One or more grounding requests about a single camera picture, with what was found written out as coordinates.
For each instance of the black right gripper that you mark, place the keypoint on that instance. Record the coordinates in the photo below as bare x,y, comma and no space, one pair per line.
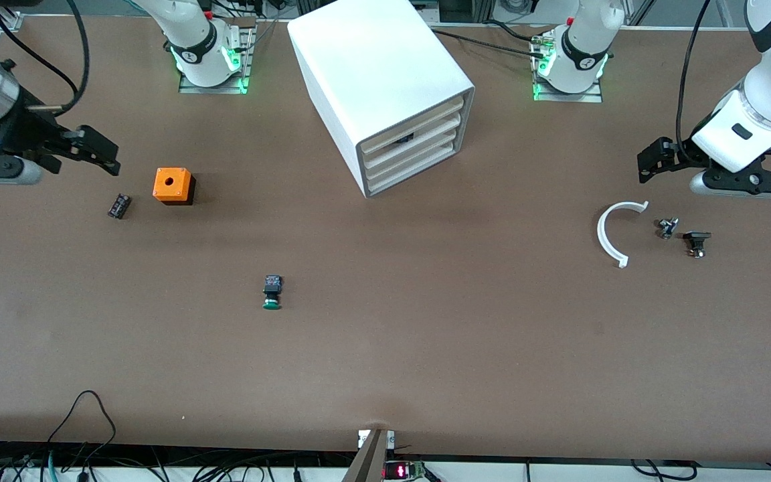
24,132

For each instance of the red LED display device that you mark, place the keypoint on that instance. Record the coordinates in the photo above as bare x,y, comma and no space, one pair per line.
399,470

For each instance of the small black switch part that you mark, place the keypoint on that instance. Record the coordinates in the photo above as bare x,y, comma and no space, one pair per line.
697,241

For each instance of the white drawer cabinet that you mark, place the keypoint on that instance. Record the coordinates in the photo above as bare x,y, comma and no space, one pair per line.
372,67

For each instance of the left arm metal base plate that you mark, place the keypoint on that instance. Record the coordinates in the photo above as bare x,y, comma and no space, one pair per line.
586,98

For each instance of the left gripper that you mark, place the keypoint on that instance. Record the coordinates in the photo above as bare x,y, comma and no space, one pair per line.
681,154

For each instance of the white curved plastic arc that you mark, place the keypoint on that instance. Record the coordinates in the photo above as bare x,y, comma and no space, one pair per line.
601,231

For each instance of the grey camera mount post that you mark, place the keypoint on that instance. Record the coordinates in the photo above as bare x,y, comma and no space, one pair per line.
369,462

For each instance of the green push button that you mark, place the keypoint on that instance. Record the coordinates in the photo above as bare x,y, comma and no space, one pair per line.
272,292

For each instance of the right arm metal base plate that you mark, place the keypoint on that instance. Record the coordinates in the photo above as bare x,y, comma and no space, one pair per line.
191,89

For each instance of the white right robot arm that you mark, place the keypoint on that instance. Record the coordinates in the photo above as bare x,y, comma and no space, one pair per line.
201,40

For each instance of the small black striped component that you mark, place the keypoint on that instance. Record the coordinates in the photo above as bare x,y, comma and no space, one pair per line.
119,205

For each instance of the small metal fitting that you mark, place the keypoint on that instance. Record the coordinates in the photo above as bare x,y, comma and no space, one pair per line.
667,227

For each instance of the white drawer with red button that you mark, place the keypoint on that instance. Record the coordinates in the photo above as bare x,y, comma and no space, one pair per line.
439,129

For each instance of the white drawer with yellow button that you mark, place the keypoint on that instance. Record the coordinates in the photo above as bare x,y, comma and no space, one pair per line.
439,112

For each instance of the orange box with hole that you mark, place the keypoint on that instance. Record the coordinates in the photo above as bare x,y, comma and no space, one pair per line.
171,182

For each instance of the white drawer with green button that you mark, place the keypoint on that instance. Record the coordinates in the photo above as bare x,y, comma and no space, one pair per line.
439,148

